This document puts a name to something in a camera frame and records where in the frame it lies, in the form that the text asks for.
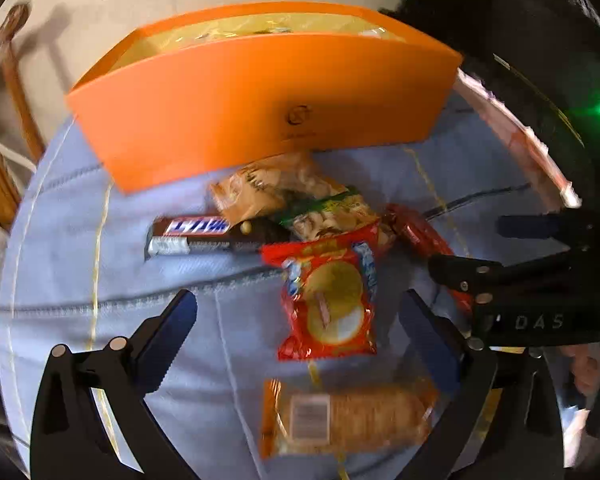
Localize red round cracker packet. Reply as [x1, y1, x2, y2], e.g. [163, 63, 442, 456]
[261, 225, 381, 361]

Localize brown chocolate bar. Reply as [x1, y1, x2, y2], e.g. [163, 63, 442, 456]
[145, 215, 286, 261]

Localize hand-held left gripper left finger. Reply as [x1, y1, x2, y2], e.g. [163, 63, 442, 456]
[29, 289, 199, 480]

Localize red sausage packet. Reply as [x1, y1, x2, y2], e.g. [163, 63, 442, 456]
[384, 203, 476, 313]

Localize large black object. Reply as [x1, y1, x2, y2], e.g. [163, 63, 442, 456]
[380, 0, 600, 211]

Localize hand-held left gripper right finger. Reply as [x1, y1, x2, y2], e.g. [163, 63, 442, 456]
[399, 288, 567, 480]

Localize clear cracker packet orange ends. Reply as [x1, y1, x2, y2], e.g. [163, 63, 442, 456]
[260, 375, 441, 461]

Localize tan peanut packet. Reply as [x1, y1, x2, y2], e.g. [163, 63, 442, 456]
[210, 152, 351, 226]

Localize orange box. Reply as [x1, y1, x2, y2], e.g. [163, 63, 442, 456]
[65, 1, 463, 196]

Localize white cable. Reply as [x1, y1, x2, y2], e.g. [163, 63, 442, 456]
[0, 122, 36, 171]

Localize blue denim cloth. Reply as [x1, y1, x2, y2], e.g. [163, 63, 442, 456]
[0, 95, 581, 480]

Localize green nut packet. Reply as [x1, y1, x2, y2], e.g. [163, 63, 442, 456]
[272, 187, 398, 251]

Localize person's right hand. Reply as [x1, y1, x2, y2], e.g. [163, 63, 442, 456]
[560, 342, 600, 399]

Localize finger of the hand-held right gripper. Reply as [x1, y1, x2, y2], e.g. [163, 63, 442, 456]
[426, 254, 507, 307]
[496, 214, 581, 242]

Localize glossy snack packet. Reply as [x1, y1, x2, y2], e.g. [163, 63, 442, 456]
[172, 14, 293, 45]

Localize wooden chair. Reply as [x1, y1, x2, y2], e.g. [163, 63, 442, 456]
[0, 2, 48, 231]

